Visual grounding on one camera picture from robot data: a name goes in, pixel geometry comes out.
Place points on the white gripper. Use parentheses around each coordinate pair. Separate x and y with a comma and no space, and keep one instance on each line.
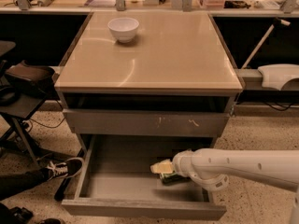
(181,164)

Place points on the green soda can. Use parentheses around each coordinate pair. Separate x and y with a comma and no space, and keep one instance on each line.
(170,179)

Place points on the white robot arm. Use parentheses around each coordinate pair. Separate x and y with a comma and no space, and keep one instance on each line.
(210,168)

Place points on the open grey lower drawer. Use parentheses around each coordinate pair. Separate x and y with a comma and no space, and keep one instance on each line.
(116,181)

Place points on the grey drawer cabinet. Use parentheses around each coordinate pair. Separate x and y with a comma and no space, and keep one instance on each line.
(175,63)

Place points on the closed grey upper drawer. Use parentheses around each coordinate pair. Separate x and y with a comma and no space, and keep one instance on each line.
(146,123)

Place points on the black and white sneaker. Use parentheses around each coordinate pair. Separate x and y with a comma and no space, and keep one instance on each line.
(64,169)

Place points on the white curved device on ledge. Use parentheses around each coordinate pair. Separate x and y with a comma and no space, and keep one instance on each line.
(276,76)

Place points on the white ceramic bowl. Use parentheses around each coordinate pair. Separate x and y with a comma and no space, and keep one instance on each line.
(123,29)

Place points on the dark brown bag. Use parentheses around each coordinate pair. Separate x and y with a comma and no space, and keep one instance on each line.
(35,81)

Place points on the person's leg in black trousers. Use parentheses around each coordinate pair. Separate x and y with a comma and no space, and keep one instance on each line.
(11,185)

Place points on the black folding side table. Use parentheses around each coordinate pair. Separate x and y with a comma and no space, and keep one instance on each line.
(15,109)

